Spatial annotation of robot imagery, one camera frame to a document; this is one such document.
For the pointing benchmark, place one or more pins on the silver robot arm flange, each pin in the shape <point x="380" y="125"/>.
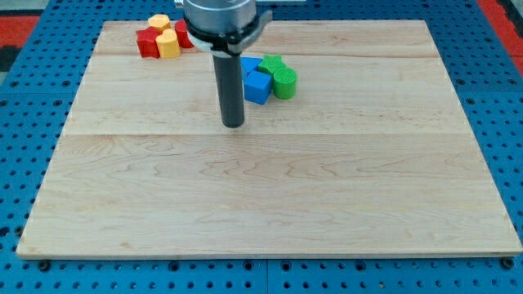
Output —
<point x="224" y="28"/>

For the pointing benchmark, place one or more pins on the red block behind arm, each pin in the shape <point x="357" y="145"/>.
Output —
<point x="182" y="34"/>

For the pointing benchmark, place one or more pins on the blue cube block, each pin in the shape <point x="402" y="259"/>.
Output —
<point x="257" y="87"/>

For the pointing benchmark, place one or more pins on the green cylinder block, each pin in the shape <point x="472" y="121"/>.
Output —
<point x="285" y="83"/>

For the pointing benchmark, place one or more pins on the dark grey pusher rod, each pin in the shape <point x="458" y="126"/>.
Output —
<point x="228" y="73"/>

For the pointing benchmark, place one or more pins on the blue triangular block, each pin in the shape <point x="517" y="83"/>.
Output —
<point x="249" y="64"/>

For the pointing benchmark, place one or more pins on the green star block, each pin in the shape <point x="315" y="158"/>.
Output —
<point x="270" y="64"/>

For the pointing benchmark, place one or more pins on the light wooden board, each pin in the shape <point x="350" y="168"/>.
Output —
<point x="372" y="158"/>

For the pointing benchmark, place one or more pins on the yellow heart block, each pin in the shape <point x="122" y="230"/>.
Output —
<point x="168" y="45"/>

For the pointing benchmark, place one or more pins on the red star block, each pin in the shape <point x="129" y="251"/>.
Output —
<point x="146" y="42"/>

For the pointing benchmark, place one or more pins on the yellow hexagon block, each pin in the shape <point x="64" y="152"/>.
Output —
<point x="160" y="22"/>

